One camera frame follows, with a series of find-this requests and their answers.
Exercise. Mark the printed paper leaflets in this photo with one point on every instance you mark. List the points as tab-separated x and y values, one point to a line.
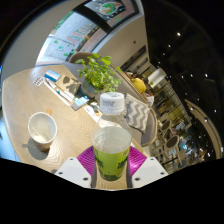
93	111

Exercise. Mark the brown paper cup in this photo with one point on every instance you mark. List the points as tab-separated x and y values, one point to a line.
41	131

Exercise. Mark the group of ceiling lights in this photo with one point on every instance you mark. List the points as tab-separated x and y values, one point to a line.
178	34

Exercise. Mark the grey white chevron cushion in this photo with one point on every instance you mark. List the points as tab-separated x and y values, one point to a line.
137	113

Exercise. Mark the brown paper sheet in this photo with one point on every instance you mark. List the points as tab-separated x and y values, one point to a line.
68	85

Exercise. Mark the green potted plant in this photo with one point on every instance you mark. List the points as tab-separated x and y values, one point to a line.
98	73

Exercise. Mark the person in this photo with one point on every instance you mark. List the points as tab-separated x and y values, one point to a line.
139	85

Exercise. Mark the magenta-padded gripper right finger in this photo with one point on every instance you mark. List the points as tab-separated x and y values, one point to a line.
150	169

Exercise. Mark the small blue white box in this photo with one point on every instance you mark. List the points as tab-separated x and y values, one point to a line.
52	75

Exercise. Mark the grey curved sofa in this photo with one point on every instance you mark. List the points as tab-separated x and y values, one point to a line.
151	128

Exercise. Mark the round food window poster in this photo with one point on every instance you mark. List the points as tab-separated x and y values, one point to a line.
110	6

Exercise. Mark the white blue pen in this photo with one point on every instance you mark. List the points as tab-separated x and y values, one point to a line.
60	91

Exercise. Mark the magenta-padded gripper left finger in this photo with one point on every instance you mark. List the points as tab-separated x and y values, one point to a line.
74	169

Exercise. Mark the group of wooden dining chairs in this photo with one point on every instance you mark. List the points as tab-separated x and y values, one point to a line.
171	141

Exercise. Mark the small blister pack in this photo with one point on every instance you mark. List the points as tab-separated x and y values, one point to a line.
38	81

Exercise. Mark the clear green-labelled drink bottle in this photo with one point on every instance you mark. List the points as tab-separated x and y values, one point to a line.
111	146

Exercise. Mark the light blue tissue pack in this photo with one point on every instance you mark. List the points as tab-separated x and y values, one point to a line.
80	103

